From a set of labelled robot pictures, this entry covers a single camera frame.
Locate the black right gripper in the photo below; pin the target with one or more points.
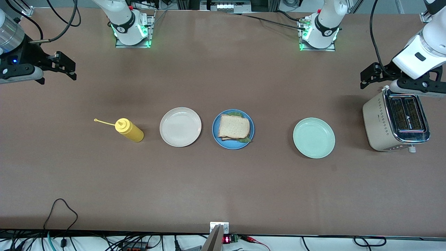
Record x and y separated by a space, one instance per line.
30 55

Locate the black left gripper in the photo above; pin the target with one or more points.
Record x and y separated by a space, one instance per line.
383 71

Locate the yellow mustard squeeze bottle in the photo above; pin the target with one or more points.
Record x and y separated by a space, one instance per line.
132 131

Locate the green lettuce leaf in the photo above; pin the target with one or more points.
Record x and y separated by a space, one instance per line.
245 139

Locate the brown bread slice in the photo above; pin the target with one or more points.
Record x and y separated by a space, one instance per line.
234 126
230 139

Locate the pale green round plate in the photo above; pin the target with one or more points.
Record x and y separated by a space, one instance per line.
313 138

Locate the beige round plate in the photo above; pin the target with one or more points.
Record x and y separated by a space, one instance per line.
180 127

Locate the blue round plate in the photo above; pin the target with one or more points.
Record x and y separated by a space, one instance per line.
215 129

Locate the beige chrome toaster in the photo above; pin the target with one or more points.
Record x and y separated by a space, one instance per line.
378 125

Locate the lit control box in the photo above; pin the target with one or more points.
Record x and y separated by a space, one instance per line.
226 6

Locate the orange power strip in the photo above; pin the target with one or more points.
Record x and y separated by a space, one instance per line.
134 248

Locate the red LED display module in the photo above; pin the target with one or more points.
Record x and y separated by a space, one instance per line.
227 239

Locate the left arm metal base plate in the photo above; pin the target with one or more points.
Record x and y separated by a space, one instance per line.
313 49

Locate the metal table corner bracket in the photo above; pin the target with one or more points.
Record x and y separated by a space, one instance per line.
28 11
425 18

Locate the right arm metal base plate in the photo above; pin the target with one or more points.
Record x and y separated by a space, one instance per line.
152 35

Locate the small metal camera bracket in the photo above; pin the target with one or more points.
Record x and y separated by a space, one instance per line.
213 225

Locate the grey aluminium camera pole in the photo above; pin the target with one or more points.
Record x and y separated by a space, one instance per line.
212 242

